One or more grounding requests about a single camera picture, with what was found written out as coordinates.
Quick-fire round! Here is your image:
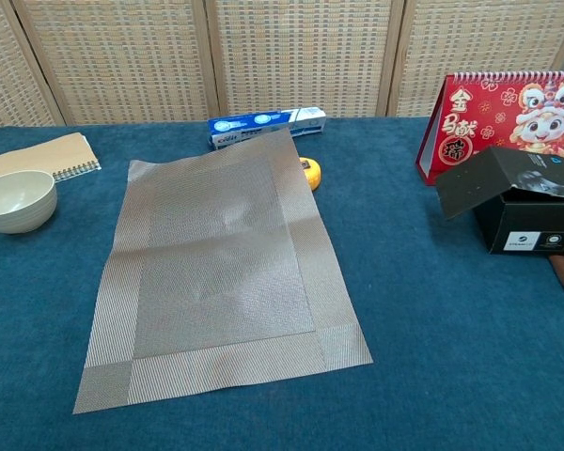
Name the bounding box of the red desk calendar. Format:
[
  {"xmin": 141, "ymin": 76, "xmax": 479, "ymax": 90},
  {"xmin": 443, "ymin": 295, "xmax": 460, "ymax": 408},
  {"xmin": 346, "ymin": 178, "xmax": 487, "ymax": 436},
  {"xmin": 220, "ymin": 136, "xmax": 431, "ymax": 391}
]
[{"xmin": 415, "ymin": 70, "xmax": 564, "ymax": 187}]

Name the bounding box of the black cardboard box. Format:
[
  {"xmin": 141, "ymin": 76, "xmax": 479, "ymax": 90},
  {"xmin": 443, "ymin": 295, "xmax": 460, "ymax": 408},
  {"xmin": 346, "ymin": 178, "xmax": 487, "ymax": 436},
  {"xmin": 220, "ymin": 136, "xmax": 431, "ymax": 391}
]
[{"xmin": 434, "ymin": 145, "xmax": 564, "ymax": 257}]

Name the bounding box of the yellow tape measure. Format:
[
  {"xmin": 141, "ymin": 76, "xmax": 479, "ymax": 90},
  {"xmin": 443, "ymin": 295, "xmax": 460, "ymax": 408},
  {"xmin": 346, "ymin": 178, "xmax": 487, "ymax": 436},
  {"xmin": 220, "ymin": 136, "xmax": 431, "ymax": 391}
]
[{"xmin": 298, "ymin": 157, "xmax": 322, "ymax": 193}]

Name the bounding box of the beige bowl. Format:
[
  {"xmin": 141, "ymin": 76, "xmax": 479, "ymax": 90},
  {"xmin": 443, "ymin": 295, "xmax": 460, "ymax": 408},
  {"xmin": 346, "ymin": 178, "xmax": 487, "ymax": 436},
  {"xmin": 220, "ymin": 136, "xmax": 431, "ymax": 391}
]
[{"xmin": 0, "ymin": 169, "xmax": 58, "ymax": 235}]

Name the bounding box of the woven rattan folding screen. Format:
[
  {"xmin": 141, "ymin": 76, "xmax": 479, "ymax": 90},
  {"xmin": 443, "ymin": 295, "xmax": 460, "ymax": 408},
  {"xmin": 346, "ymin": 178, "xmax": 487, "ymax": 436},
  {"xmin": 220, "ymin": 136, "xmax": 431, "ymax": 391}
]
[{"xmin": 0, "ymin": 0, "xmax": 564, "ymax": 134}]

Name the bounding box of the tan spiral notebook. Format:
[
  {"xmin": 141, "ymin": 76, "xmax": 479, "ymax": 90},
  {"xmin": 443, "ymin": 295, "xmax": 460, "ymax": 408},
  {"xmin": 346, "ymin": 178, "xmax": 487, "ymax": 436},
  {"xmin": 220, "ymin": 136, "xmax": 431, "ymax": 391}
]
[{"xmin": 0, "ymin": 132, "xmax": 102, "ymax": 183}]

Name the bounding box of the blue tablecloth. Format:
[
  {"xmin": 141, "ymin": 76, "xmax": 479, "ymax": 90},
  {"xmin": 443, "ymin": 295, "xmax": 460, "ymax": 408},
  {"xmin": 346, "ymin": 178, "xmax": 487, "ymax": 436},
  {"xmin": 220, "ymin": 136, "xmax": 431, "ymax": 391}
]
[{"xmin": 0, "ymin": 116, "xmax": 564, "ymax": 451}]

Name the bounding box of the brown woven placemat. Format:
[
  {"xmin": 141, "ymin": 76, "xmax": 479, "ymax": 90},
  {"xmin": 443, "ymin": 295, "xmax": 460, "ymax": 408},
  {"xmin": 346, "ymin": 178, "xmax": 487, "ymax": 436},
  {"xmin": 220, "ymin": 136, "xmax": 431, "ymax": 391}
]
[{"xmin": 72, "ymin": 127, "xmax": 374, "ymax": 415}]

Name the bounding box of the blue white toothpaste box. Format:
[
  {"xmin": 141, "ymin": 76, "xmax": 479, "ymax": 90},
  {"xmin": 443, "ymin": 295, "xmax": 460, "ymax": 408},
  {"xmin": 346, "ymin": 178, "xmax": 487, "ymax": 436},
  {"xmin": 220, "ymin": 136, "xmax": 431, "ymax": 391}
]
[{"xmin": 207, "ymin": 105, "xmax": 327, "ymax": 151}]

